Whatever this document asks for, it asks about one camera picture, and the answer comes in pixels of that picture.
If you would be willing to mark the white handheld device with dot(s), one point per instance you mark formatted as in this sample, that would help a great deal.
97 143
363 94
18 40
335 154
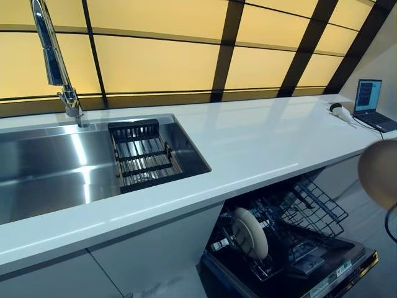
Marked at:
339 112

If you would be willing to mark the white kitchen cabinet front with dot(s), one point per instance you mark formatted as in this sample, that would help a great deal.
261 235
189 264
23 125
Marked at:
139 257

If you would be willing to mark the yellow backlit window wall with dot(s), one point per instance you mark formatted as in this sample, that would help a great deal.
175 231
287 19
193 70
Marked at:
155 62

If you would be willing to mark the chrome kitchen faucet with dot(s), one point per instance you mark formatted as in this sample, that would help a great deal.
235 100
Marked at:
54 62

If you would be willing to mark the stainless steel sink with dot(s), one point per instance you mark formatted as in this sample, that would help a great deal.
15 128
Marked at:
46 167

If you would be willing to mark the dark laptop computer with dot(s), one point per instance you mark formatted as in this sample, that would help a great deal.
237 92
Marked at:
367 96

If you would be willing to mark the cream round plate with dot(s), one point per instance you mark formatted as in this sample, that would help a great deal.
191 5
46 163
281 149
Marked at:
251 232
380 174

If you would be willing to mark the built-in dishwasher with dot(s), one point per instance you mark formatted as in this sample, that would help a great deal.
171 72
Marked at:
279 264

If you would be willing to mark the black sink dish rack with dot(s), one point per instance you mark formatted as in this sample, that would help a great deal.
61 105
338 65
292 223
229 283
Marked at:
142 158

